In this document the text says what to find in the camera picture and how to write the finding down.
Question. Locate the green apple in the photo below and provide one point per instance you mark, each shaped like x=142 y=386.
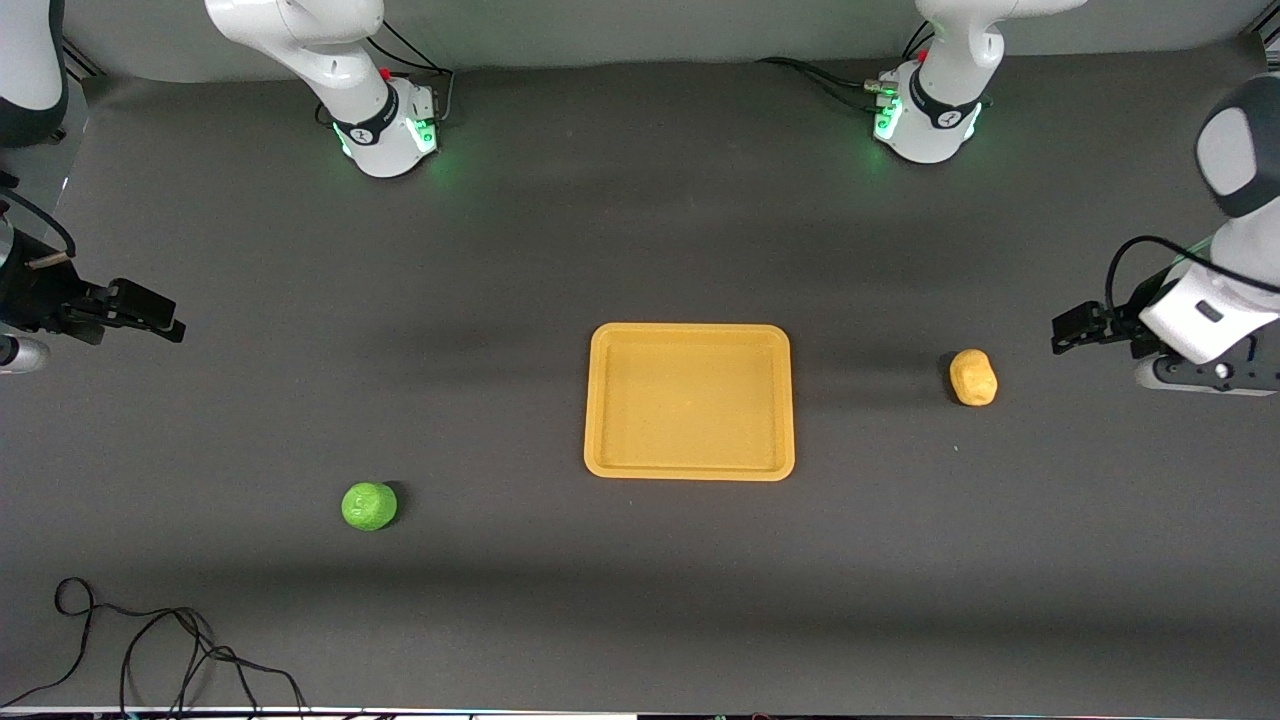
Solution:
x=368 y=506

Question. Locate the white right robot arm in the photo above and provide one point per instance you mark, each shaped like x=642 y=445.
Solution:
x=385 y=130

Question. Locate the dark grey table mat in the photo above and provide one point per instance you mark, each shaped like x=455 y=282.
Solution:
x=640 y=590

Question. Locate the yellow plastic tray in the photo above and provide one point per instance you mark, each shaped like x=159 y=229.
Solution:
x=690 y=402

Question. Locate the yellow potato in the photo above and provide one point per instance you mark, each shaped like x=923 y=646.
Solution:
x=973 y=377

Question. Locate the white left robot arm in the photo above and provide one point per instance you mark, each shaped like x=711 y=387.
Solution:
x=940 y=115

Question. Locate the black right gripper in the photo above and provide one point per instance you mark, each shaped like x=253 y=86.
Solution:
x=40 y=296

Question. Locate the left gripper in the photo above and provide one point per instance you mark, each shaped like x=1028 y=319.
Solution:
x=1118 y=326

